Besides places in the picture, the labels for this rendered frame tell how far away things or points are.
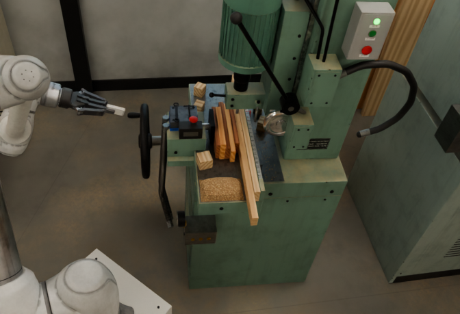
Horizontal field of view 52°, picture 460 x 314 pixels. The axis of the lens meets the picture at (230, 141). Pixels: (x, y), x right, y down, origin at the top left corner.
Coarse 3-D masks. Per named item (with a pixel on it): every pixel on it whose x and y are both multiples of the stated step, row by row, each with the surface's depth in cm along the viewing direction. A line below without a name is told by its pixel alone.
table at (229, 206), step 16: (192, 96) 185; (208, 96) 186; (208, 112) 180; (208, 144) 168; (176, 160) 166; (192, 160) 166; (224, 160) 164; (208, 176) 158; (224, 176) 158; (240, 176) 159; (208, 208) 152; (224, 208) 153; (240, 208) 154
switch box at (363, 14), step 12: (360, 12) 129; (372, 12) 128; (384, 12) 129; (348, 24) 137; (360, 24) 130; (372, 24) 131; (384, 24) 131; (348, 36) 137; (360, 36) 133; (384, 36) 134; (348, 48) 137; (360, 48) 136; (372, 48) 137
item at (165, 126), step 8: (168, 128) 163; (160, 152) 176; (160, 160) 174; (160, 168) 176; (160, 176) 179; (160, 184) 181; (160, 192) 184; (160, 200) 185; (168, 208) 186; (168, 216) 183; (168, 224) 182
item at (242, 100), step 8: (232, 88) 164; (248, 88) 165; (256, 88) 166; (232, 96) 163; (240, 96) 163; (248, 96) 164; (256, 96) 164; (264, 96) 164; (232, 104) 165; (240, 104) 166; (248, 104) 166
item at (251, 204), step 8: (240, 128) 170; (240, 144) 164; (240, 152) 162; (240, 160) 162; (248, 168) 157; (248, 176) 154; (248, 184) 152; (248, 192) 150; (248, 200) 148; (248, 208) 148; (256, 208) 146; (256, 216) 144; (256, 224) 146
